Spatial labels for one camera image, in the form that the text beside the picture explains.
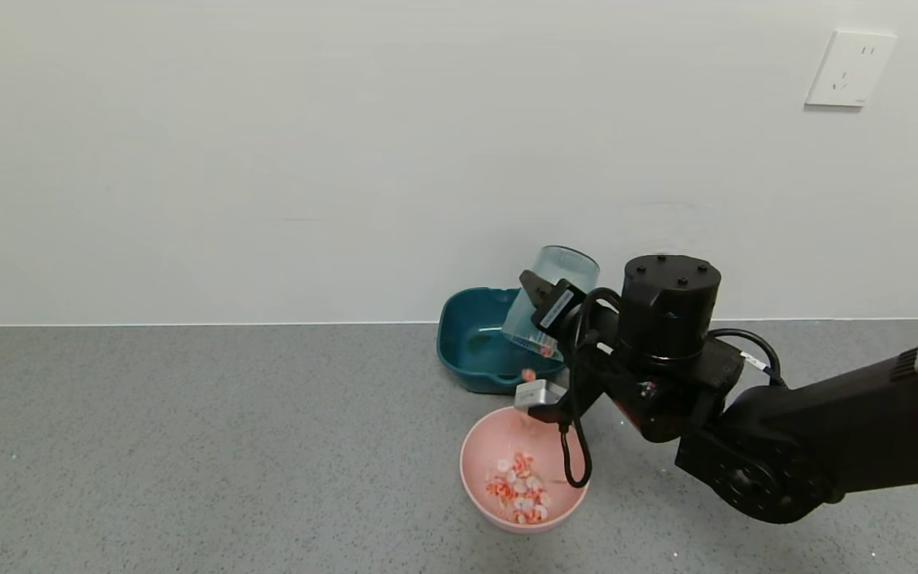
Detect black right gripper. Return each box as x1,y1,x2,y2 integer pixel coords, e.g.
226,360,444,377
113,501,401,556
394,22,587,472
518,269,621,356

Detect clear blue ribbed cup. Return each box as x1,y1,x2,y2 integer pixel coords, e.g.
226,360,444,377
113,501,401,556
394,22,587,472
501,246,601,361

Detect red and white solid pieces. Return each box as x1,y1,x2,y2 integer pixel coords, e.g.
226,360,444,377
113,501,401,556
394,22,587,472
484,339,557,525

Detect teal square plastic bowl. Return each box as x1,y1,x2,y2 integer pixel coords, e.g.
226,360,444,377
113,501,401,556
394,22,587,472
437,288,567,395

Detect pink round bowl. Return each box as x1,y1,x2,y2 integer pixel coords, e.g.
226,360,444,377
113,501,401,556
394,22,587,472
460,406,590,534

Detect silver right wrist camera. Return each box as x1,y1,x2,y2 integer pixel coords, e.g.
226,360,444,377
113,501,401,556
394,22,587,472
514,380,569,413

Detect black camera cable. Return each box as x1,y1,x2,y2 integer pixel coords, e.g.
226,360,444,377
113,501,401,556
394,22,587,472
559,287,623,489

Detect black cable with white tag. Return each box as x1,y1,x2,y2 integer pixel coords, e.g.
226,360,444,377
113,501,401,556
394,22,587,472
710,328,783,388

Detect white wall socket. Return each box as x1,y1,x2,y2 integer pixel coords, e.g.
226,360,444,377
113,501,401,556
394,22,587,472
804,29,898,108

